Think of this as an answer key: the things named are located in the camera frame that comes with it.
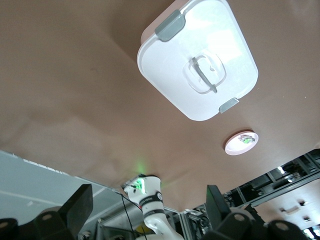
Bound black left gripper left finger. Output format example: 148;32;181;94
33;184;94;240

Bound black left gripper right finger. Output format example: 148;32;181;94
202;185;258;240

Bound white lidded box grey clips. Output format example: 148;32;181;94
136;0;259;122

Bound pink round plate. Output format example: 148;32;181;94
224;129;260;156

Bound black right arm base cable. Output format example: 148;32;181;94
120;192;151;240

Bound background machine frame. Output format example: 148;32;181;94
224;148;320;216

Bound green and clear switch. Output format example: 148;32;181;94
238;134;255;144

